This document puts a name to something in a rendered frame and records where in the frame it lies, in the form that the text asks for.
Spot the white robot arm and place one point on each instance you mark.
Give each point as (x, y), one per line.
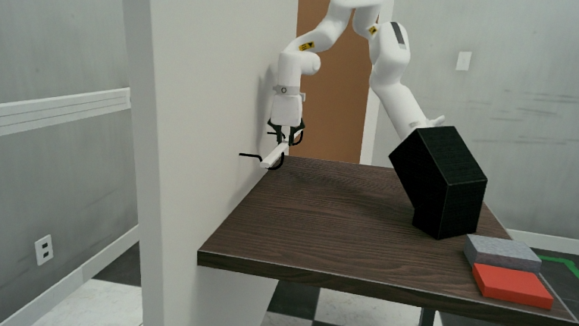
(391, 43)

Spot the light grey wall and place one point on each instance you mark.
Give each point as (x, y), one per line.
(201, 75)

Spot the red flat block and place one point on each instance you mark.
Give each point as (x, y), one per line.
(511, 285)

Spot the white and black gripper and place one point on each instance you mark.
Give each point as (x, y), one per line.
(286, 111)

